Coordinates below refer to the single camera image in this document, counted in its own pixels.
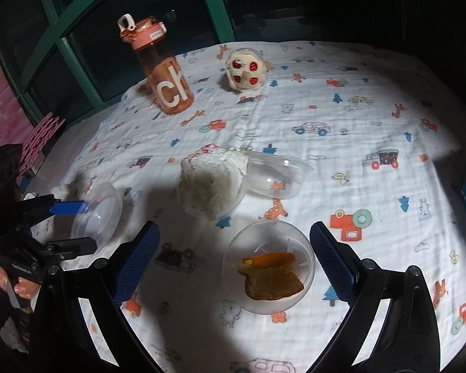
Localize printed cartoon blanket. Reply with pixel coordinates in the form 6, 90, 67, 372
52, 40, 466, 373

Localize person's left hand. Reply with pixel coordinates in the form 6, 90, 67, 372
0, 257, 37, 311

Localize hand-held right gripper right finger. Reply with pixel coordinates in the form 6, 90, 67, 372
310, 221, 441, 373

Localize brown food scraps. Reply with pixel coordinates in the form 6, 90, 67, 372
238, 252, 304, 301

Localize pink water bottle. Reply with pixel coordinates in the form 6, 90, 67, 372
117, 13, 195, 116

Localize clear cup with food scraps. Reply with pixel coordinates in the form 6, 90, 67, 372
222, 220, 316, 315

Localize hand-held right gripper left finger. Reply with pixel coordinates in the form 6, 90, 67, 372
29, 221, 161, 373

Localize small clear plastic cup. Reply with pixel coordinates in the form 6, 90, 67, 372
244, 151, 314, 200

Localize round clear plastic bowl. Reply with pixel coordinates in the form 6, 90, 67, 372
70, 182, 124, 250

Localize pink wall poster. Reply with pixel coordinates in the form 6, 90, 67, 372
0, 27, 35, 152

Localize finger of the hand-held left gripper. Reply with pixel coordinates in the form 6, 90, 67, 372
21, 194, 87, 222
27, 237, 98, 262

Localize green window frame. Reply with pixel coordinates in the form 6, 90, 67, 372
0, 0, 237, 125

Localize clear cup under paper ball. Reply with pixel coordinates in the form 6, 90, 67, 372
176, 186, 245, 222

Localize white plush toy red spots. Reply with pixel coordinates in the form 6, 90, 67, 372
226, 48, 272, 91

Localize crumpled white paper ball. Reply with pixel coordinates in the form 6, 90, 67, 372
180, 151, 247, 218

